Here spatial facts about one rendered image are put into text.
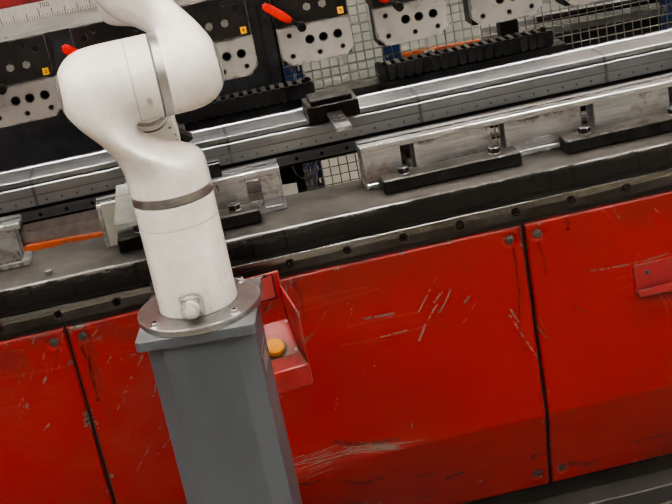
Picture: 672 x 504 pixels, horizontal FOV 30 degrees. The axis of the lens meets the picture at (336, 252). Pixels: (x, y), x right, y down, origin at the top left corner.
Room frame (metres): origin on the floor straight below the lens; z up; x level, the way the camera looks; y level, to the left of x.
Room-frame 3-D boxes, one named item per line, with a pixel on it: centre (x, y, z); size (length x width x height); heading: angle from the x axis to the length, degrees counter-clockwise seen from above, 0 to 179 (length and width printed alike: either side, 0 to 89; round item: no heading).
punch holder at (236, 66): (2.55, 0.16, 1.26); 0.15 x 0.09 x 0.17; 95
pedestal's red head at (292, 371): (2.18, 0.20, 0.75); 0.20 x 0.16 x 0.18; 101
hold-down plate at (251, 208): (2.49, 0.29, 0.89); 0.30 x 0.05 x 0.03; 95
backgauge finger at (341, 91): (2.74, -0.06, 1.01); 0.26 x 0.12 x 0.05; 5
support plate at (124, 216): (2.39, 0.32, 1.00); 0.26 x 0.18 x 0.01; 5
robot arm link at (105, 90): (1.76, 0.25, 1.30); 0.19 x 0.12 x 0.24; 98
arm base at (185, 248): (1.77, 0.22, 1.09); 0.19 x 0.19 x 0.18
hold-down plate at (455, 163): (2.53, -0.27, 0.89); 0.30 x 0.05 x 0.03; 95
